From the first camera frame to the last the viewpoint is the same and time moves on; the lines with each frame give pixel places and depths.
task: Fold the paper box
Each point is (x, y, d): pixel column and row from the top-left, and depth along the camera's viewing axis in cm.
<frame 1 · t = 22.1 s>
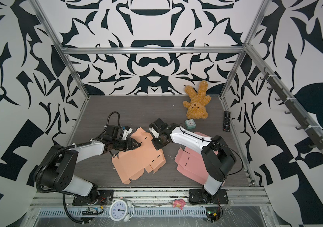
left hand: (138, 143, 88), fingers open
right hand: (156, 143, 86), fingers closed
orange flat cardboard box: (131, 163, 86), on the table
brown teddy bear: (197, 109, 104), point 9 cm above the table
small teal alarm clock: (190, 124, 104), point 2 cm above the table
black remote control: (226, 121, 105), point 2 cm above the table

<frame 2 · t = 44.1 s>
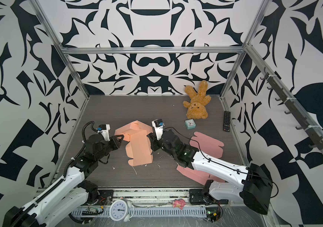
left hand: (123, 133, 79), fingers closed
right hand: (148, 134, 73), fingers closed
orange flat cardboard box: (138, 148, 81), point 12 cm above the table
the other named things where they were.

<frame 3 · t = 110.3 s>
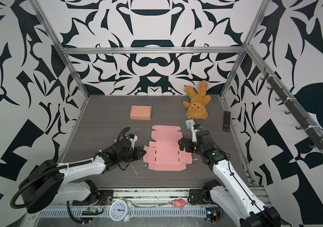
left hand: (147, 150, 83), fingers closed
right hand: (185, 140, 80), fingers open
orange flat cardboard box: (140, 112, 107), point 4 cm above the table
pink flat cardboard box: (163, 154, 93), on the table
the other named things where they were.

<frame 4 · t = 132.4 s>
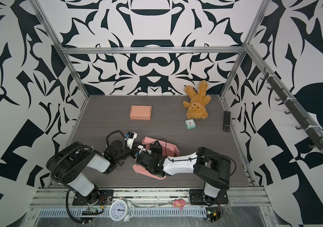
left hand: (144, 142, 87), fingers open
right hand: (158, 141, 84), fingers closed
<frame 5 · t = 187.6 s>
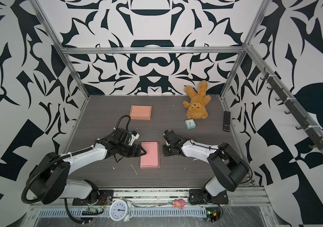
left hand: (143, 150, 84), fingers open
right hand: (164, 150, 89), fingers open
pink flat cardboard box: (151, 159, 87), point 3 cm above the table
the other named things where they were.

